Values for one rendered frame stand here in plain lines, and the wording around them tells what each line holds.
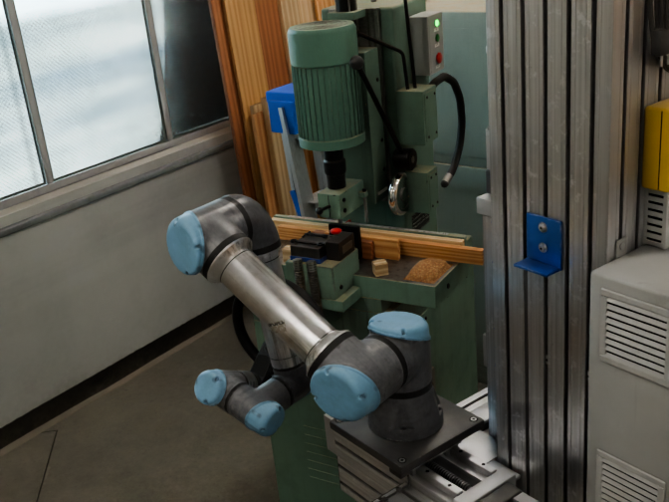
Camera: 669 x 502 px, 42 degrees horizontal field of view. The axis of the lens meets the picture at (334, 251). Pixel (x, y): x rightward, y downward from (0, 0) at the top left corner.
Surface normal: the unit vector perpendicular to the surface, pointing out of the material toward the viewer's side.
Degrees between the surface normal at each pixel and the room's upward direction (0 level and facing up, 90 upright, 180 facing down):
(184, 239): 86
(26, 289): 90
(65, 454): 0
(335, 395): 94
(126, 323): 90
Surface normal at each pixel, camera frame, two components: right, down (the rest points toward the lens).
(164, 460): -0.10, -0.92
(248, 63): 0.78, 0.11
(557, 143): -0.79, 0.30
